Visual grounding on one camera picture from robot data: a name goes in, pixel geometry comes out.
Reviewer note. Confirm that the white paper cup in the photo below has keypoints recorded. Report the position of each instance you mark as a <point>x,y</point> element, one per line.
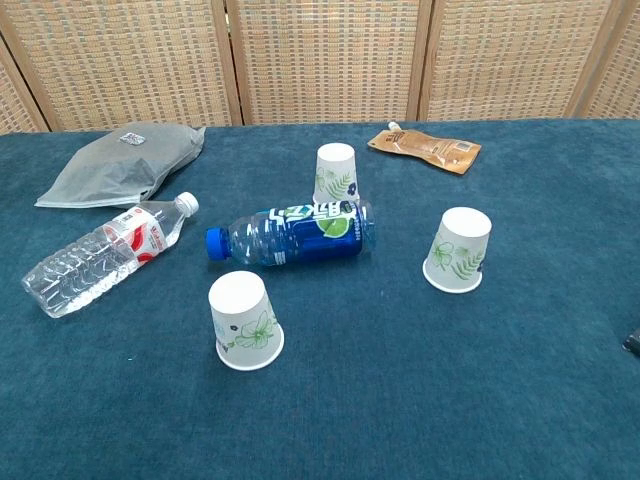
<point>460,245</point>
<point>336,170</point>

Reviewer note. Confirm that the white floral cup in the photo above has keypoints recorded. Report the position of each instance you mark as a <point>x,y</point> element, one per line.
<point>245,320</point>

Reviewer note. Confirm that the blue plastic drink bottle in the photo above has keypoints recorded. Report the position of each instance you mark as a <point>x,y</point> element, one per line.
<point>300,235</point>

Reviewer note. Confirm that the brown spouted drink pouch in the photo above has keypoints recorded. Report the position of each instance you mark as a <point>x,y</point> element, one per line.
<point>430,150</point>

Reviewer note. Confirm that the blue table cloth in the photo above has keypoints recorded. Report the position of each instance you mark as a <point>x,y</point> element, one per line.
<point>380,400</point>

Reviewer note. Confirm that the woven wooden folding screen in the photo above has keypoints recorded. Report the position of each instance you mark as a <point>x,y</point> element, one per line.
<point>325,60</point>

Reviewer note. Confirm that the grey plastic bag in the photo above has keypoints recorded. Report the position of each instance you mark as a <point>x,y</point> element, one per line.
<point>115,170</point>

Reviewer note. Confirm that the clear water bottle, red label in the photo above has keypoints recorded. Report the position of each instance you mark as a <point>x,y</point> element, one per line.
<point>100,255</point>

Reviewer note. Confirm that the red and black packet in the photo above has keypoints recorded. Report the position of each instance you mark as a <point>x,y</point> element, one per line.
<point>634,342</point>

